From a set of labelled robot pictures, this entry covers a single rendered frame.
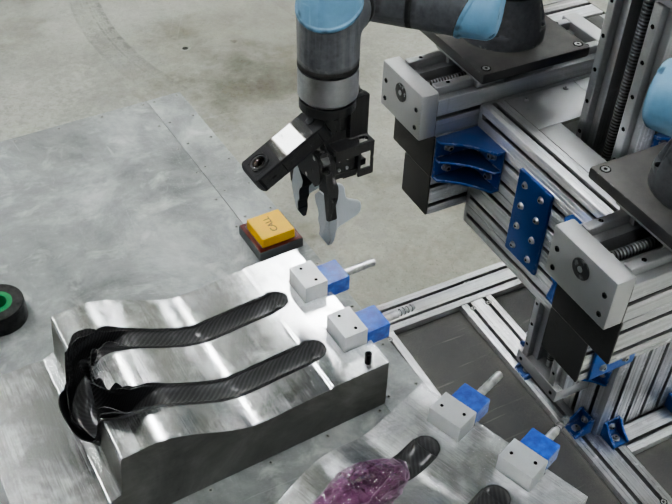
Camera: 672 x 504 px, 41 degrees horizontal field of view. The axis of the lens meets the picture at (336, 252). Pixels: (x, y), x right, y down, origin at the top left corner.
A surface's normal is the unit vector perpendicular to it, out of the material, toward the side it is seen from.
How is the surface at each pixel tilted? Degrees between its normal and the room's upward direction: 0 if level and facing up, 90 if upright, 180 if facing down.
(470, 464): 0
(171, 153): 0
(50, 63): 0
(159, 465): 90
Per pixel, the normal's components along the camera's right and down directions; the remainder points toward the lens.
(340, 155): 0.51, 0.58
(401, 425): 0.02, -0.74
